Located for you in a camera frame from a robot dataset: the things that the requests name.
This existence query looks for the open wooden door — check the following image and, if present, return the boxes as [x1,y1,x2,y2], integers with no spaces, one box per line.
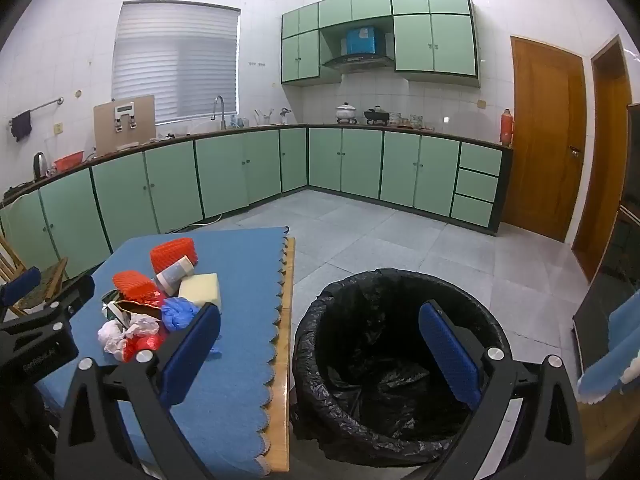
[571,35,636,281]

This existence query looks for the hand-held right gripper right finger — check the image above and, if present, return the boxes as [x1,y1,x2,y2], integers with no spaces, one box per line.
[419,300,586,480]

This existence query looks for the green base cabinets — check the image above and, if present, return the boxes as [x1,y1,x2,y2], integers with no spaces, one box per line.
[0,124,513,286]

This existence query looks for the shiny red wrapper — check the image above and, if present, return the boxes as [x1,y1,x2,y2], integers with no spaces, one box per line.
[122,332,163,363]

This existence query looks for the blue scalloped table mat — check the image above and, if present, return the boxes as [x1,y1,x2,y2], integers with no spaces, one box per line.
[35,226,291,478]

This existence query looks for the white window blind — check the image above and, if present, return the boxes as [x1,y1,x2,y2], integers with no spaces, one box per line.
[111,1,242,126]

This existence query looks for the dark towel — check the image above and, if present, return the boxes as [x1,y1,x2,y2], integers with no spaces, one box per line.
[11,111,32,142]

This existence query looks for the red foam net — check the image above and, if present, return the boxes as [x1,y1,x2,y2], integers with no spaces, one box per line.
[150,237,199,273]
[112,271,161,303]

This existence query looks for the brown cardboard board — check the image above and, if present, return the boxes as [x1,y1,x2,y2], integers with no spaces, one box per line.
[93,95,157,157]

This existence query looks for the black glass cabinet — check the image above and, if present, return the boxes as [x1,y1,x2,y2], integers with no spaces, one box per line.
[572,102,640,376]

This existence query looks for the wooden chair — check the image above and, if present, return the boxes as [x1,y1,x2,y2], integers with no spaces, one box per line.
[0,235,68,317]

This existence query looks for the silver paper cup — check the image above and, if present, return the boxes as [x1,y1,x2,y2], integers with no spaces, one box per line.
[156,255,196,295]

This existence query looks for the range hood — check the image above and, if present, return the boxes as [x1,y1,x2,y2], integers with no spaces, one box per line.
[321,52,395,72]

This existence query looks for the green and white carton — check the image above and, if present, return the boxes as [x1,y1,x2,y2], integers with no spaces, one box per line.
[100,290,131,326]

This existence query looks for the round bin with black bag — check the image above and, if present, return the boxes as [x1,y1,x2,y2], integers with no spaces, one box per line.
[291,269,513,466]

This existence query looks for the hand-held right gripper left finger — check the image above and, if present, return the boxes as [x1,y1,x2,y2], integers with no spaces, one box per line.
[54,302,222,480]

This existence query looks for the closed wooden door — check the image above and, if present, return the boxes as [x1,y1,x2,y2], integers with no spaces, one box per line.
[501,35,587,243]

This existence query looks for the red basin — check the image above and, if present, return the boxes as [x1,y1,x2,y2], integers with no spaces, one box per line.
[52,151,84,173]

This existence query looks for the blue box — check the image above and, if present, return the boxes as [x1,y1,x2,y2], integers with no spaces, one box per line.
[344,26,385,56]

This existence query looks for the metal towel rail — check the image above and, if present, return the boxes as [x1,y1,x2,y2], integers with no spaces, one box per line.
[7,96,65,126]

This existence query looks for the crumpled white plastic wrapper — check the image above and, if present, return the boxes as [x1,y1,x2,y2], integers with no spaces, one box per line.
[125,314,161,338]

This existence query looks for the crumpled white tissue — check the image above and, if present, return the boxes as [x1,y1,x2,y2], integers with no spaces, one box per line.
[97,320,128,361]

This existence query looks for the wooden table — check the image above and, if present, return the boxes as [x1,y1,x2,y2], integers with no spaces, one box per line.
[265,236,297,475]

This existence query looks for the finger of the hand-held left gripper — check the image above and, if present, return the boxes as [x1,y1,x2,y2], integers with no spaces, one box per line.
[0,266,42,308]
[45,274,96,322]

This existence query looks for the pale yellow sponge block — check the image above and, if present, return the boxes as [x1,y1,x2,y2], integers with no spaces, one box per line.
[178,273,222,311]

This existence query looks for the green wall cabinets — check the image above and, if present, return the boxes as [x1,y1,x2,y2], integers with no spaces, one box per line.
[280,0,481,88]

